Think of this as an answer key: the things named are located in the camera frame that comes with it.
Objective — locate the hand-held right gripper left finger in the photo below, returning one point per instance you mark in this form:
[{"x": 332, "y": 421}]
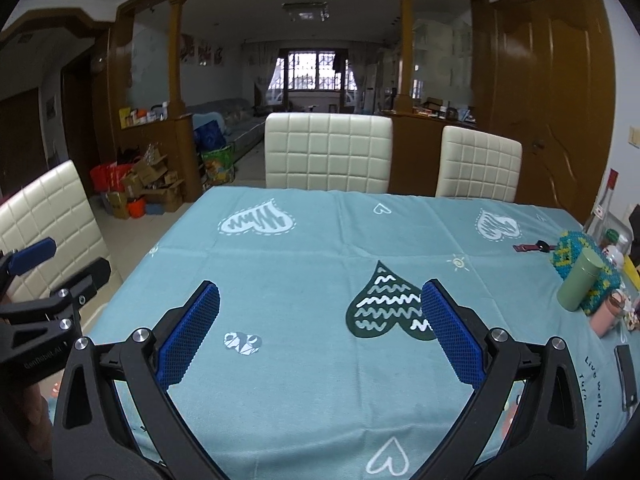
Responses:
[{"x": 190, "y": 335}]

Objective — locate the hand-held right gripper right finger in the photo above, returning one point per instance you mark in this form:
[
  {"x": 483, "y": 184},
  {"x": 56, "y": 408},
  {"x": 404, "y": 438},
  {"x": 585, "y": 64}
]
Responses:
[{"x": 452, "y": 335}]

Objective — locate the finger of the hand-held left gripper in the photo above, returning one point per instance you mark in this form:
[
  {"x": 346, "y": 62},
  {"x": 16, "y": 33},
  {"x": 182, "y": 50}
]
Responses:
[
  {"x": 32, "y": 255},
  {"x": 90, "y": 277}
]

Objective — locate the cream quilted dining chair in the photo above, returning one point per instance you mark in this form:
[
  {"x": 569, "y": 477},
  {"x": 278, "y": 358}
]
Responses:
[
  {"x": 477, "y": 162},
  {"x": 325, "y": 152},
  {"x": 60, "y": 210}
]

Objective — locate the red bucket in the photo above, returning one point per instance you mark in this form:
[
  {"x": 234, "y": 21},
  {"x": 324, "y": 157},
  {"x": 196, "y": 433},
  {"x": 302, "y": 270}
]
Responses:
[{"x": 136, "y": 208}]

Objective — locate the small blue box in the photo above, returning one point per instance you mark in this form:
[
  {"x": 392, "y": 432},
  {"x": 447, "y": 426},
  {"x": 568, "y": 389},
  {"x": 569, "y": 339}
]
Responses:
[{"x": 156, "y": 209}]

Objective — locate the red bag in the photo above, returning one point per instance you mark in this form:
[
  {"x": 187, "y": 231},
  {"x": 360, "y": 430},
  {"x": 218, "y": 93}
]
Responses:
[{"x": 107, "y": 175}]

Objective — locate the pile of cardboard boxes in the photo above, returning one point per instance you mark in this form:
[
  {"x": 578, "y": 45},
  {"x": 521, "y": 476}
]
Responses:
[{"x": 150, "y": 180}]

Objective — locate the green tumbler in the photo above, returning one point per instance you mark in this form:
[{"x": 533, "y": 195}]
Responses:
[{"x": 577, "y": 282}]

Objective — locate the teal printed tablecloth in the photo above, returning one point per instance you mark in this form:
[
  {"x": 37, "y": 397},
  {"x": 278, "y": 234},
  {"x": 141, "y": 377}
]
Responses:
[{"x": 310, "y": 270}]

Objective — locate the beaded green yellow box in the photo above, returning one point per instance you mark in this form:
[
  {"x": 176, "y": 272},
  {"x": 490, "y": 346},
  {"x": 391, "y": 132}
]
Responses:
[{"x": 570, "y": 247}]

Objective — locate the pink cup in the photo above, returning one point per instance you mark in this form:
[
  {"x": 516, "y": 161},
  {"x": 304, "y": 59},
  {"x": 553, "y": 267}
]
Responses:
[{"x": 607, "y": 317}]

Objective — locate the row of bottles and packets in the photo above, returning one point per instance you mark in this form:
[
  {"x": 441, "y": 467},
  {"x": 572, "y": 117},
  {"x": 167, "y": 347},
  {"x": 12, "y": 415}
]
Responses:
[{"x": 140, "y": 117}]

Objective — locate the green printed bag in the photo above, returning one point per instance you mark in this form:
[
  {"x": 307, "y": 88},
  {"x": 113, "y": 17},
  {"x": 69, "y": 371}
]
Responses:
[{"x": 217, "y": 165}]

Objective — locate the black phone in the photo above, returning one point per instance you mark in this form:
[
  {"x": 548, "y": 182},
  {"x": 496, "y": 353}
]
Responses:
[{"x": 627, "y": 377}]

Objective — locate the blue bag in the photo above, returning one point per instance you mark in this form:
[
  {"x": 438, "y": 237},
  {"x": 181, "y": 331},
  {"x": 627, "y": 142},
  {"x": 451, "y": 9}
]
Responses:
[{"x": 210, "y": 136}]

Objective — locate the small dark-lidded jar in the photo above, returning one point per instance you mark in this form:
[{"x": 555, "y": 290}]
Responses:
[{"x": 611, "y": 237}]

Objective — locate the clear bottle with red cap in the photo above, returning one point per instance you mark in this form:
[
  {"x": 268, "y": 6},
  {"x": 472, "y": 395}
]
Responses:
[{"x": 600, "y": 210}]

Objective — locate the grey sofa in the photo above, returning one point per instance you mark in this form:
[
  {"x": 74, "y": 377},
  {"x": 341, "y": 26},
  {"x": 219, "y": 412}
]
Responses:
[{"x": 240, "y": 125}]

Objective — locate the row of small household items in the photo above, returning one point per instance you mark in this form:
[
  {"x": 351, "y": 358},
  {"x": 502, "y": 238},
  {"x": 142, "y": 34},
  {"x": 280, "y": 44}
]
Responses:
[{"x": 445, "y": 110}]

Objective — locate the wooden column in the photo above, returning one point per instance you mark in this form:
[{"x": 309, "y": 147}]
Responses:
[
  {"x": 406, "y": 45},
  {"x": 176, "y": 60}
]

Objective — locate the wooden door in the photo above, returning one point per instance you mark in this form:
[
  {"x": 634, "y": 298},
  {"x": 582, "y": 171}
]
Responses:
[{"x": 555, "y": 85}]

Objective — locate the barred window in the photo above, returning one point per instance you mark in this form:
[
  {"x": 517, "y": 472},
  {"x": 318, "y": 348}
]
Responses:
[{"x": 312, "y": 70}]

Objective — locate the ceiling lamp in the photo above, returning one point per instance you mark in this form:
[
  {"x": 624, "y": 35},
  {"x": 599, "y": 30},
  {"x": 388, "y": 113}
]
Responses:
[{"x": 305, "y": 11}]

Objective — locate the wall photo prints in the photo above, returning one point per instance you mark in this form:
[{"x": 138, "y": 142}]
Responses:
[{"x": 200, "y": 52}]

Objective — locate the wall switch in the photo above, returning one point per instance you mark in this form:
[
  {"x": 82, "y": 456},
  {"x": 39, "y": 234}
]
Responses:
[{"x": 635, "y": 137}]

